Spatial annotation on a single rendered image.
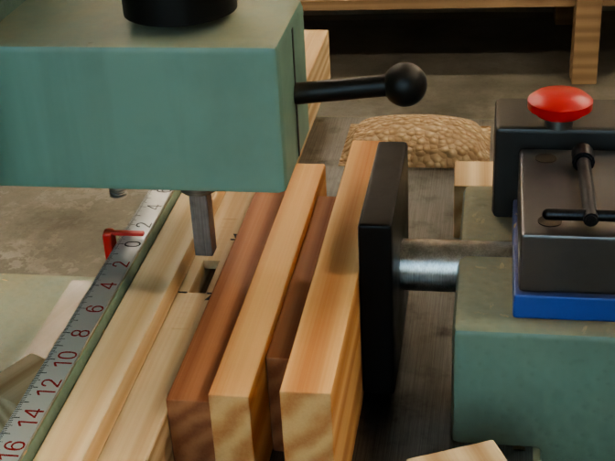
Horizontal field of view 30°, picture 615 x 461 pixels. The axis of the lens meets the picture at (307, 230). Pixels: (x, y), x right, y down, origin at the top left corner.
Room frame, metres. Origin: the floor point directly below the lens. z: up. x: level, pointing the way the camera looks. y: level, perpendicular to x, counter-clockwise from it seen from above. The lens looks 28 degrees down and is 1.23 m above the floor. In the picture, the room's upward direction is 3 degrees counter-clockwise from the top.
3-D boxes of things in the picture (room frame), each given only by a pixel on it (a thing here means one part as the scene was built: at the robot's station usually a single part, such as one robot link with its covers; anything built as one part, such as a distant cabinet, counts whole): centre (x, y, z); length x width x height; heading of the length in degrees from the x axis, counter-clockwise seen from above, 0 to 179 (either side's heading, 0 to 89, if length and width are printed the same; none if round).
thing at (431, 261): (0.47, -0.07, 0.95); 0.09 x 0.07 x 0.09; 170
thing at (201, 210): (0.50, 0.05, 0.97); 0.01 x 0.01 x 0.05; 80
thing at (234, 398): (0.48, 0.02, 0.93); 0.22 x 0.02 x 0.06; 170
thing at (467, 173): (0.60, -0.10, 0.92); 0.03 x 0.03 x 0.03; 81
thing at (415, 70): (0.49, -0.03, 1.04); 0.06 x 0.02 x 0.02; 80
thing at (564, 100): (0.50, -0.12, 1.02); 0.03 x 0.03 x 0.01
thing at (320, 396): (0.46, -0.02, 0.94); 0.23 x 0.02 x 0.07; 170
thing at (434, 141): (0.72, -0.08, 0.91); 0.10 x 0.07 x 0.02; 80
